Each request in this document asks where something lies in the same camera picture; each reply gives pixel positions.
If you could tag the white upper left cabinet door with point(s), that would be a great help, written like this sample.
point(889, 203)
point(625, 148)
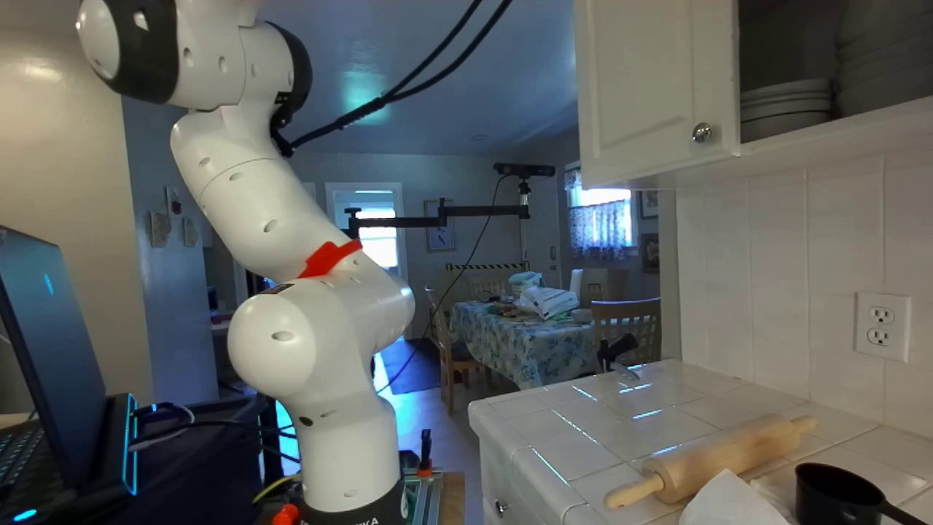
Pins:
point(657, 87)

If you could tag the black measuring cup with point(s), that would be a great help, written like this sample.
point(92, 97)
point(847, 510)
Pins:
point(837, 497)

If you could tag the white wall outlet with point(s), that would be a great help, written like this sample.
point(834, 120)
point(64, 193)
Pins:
point(882, 326)

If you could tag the dining table with tablecloth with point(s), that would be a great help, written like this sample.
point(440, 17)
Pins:
point(522, 349)

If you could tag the laptop computer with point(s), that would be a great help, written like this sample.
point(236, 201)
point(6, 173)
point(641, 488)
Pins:
point(70, 462)

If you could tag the wooden rolling pin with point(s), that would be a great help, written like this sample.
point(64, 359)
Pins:
point(673, 478)

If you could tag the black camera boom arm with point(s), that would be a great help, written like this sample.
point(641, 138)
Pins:
point(446, 211)

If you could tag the stack of white plates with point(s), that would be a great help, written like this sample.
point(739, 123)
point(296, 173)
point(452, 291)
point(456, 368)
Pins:
point(786, 106)

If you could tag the crumpled white paper towel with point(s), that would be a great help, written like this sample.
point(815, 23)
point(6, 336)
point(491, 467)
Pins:
point(726, 499)

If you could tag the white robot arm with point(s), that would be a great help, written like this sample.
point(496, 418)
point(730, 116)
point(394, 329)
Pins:
point(331, 311)

